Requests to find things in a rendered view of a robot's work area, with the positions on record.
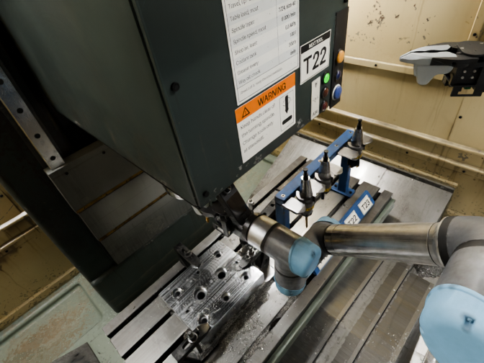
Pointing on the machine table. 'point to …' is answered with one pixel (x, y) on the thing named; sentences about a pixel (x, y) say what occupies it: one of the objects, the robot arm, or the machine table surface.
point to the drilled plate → (209, 271)
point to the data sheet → (261, 42)
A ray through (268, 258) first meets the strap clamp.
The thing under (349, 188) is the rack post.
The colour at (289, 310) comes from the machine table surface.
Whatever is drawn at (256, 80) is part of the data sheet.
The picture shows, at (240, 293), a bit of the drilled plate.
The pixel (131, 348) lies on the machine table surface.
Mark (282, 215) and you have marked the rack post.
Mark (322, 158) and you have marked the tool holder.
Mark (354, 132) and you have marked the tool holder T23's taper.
